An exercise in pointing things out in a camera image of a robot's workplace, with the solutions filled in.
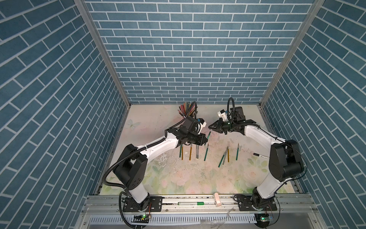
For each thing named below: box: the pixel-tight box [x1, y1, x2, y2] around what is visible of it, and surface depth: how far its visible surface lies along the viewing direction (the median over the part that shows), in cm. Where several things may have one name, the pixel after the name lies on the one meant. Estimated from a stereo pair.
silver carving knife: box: [222, 145, 229, 166], surface depth 93 cm
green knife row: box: [203, 143, 209, 162], surface depth 95 cm
